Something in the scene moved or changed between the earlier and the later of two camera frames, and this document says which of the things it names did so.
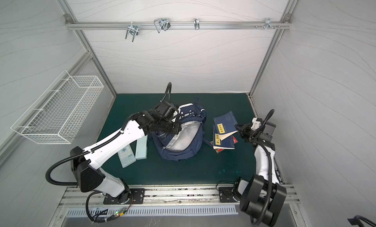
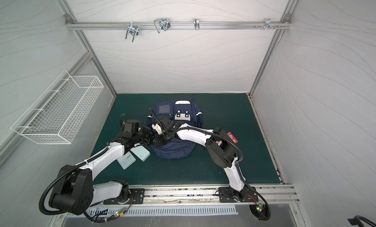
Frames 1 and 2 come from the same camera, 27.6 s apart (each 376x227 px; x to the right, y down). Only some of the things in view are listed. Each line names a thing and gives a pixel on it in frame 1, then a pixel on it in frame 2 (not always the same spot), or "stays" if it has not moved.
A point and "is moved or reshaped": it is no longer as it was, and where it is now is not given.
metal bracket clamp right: [268, 24] stays
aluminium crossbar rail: [177, 25] stays
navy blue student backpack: [187, 143] is moved or reshaped
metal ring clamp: [197, 24] stays
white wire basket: [54, 117] stays
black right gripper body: [244, 130] to [163, 133]
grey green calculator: [127, 156] stays
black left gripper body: [170, 126] to [144, 137]
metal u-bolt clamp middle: [162, 23] stays
